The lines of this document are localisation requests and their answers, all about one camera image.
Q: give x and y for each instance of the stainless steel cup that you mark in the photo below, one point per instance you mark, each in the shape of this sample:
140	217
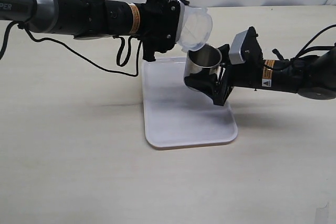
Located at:
203	62

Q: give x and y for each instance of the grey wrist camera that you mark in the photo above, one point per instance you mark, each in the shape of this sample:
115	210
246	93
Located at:
237	53
177	9

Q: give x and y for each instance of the clear plastic pitcher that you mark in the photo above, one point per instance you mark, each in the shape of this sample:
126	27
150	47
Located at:
194	28

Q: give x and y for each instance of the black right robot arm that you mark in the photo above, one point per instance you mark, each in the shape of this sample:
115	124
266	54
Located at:
310	73

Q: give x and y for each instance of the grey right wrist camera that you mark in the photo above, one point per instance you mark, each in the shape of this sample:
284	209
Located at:
237	53

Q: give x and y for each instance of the white plastic tray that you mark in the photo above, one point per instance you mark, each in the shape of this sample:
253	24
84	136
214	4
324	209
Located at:
175	116

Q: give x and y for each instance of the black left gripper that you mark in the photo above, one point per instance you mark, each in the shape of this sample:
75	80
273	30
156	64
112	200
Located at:
157	32

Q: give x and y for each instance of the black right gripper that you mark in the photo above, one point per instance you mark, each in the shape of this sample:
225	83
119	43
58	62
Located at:
245	75

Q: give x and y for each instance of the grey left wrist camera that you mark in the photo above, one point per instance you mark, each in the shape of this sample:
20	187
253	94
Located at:
177	9

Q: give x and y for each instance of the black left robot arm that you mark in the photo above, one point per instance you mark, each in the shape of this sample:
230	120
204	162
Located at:
82	19

